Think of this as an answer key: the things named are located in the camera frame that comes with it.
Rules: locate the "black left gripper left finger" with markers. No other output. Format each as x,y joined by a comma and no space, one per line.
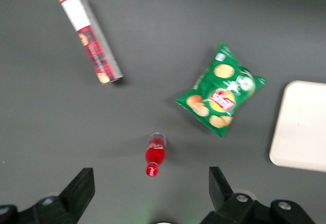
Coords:
74,196

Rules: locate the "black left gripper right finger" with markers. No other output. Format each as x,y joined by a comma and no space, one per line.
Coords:
224,196

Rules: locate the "red plaid cookie box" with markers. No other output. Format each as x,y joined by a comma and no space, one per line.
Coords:
86,30

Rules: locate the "beige plastic tray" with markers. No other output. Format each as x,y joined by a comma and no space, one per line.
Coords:
300,127

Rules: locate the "red soda bottle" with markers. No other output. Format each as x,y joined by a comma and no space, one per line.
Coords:
155,155

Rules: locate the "green Lay's chips bag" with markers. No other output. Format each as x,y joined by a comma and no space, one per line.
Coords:
221,94

